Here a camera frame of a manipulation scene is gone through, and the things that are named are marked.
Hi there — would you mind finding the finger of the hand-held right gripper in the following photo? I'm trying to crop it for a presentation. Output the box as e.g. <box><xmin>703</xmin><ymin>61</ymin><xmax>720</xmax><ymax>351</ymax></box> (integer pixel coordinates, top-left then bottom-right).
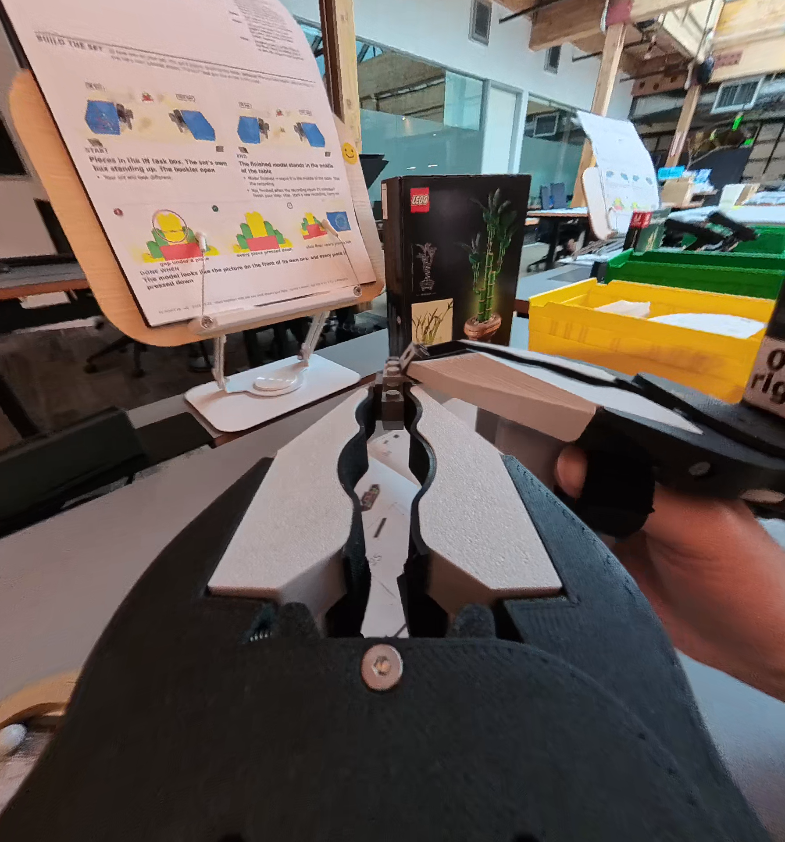
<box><xmin>455</xmin><ymin>339</ymin><xmax>704</xmax><ymax>435</ymax></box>
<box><xmin>406</xmin><ymin>352</ymin><xmax>599</xmax><ymax>443</ymax></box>

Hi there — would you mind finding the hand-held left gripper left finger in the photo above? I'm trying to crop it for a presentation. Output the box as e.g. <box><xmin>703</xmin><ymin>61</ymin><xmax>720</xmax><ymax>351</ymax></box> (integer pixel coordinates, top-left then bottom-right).
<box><xmin>207</xmin><ymin>387</ymin><xmax>375</xmax><ymax>638</ymax></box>

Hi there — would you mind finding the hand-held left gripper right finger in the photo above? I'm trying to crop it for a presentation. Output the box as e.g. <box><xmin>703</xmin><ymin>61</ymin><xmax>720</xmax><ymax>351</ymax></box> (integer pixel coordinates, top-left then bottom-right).
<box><xmin>402</xmin><ymin>385</ymin><xmax>564</xmax><ymax>638</ymax></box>

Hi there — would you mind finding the dark grey brick assembly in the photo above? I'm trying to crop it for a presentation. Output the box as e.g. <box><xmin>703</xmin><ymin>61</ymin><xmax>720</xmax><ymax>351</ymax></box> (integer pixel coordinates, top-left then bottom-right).
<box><xmin>376</xmin><ymin>355</ymin><xmax>412</xmax><ymax>430</ymax></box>

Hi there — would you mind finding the grey desk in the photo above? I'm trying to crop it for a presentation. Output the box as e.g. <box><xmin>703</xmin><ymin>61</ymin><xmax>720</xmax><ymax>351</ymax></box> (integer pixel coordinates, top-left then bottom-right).
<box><xmin>0</xmin><ymin>263</ymin><xmax>785</xmax><ymax>842</ymax></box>

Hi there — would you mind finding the person's right hand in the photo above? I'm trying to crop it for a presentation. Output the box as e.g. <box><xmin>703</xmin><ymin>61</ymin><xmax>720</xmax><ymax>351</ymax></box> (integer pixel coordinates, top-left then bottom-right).
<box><xmin>553</xmin><ymin>446</ymin><xmax>785</xmax><ymax>665</ymax></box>

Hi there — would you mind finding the yellow bin with white paper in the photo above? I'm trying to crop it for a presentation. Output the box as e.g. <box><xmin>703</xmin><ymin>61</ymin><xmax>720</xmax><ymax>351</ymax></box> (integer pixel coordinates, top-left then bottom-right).
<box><xmin>527</xmin><ymin>278</ymin><xmax>778</xmax><ymax>404</ymax></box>

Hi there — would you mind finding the instruction booklet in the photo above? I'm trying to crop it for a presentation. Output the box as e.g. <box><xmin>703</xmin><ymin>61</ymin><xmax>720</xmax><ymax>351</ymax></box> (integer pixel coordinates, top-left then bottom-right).
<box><xmin>360</xmin><ymin>428</ymin><xmax>428</xmax><ymax>638</ymax></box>

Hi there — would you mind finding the black bamboo set box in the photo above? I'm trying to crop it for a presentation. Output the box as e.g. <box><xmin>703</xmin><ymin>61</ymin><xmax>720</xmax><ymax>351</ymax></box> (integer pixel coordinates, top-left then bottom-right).
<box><xmin>381</xmin><ymin>173</ymin><xmax>533</xmax><ymax>350</ymax></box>

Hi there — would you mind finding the dark set box red logo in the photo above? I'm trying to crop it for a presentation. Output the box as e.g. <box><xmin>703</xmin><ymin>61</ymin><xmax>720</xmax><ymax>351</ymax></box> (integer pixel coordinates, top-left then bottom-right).
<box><xmin>629</xmin><ymin>208</ymin><xmax>671</xmax><ymax>253</ymax></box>

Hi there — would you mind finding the spare black gripper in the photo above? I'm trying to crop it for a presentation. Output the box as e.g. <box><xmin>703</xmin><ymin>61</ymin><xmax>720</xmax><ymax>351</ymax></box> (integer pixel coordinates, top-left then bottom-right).
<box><xmin>664</xmin><ymin>210</ymin><xmax>760</xmax><ymax>252</ymax></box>

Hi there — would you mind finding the small wooden document stand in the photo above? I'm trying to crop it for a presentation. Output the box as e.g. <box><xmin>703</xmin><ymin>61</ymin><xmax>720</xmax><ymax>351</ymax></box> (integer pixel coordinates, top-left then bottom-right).
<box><xmin>575</xmin><ymin>111</ymin><xmax>662</xmax><ymax>241</ymax></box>

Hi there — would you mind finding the black rectangular box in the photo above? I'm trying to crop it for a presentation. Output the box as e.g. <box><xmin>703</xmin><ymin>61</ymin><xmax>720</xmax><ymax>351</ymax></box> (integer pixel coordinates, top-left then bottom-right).
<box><xmin>0</xmin><ymin>407</ymin><xmax>148</xmax><ymax>524</ymax></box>

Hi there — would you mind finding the tan brick pot model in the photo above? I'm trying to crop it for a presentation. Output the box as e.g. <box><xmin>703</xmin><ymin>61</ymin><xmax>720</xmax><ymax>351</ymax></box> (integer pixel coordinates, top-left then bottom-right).
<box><xmin>0</xmin><ymin>671</ymin><xmax>78</xmax><ymax>842</ymax></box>

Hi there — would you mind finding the grey side table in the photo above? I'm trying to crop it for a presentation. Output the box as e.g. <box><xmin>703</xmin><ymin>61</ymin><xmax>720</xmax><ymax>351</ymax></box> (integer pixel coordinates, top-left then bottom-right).
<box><xmin>0</xmin><ymin>260</ymin><xmax>92</xmax><ymax>305</ymax></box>

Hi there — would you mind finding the light wooden post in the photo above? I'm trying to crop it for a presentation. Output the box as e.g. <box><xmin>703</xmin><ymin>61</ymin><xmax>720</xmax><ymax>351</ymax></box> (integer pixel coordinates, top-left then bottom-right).
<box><xmin>571</xmin><ymin>23</ymin><xmax>630</xmax><ymax>209</ymax></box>
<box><xmin>319</xmin><ymin>0</ymin><xmax>362</xmax><ymax>153</ymax></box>

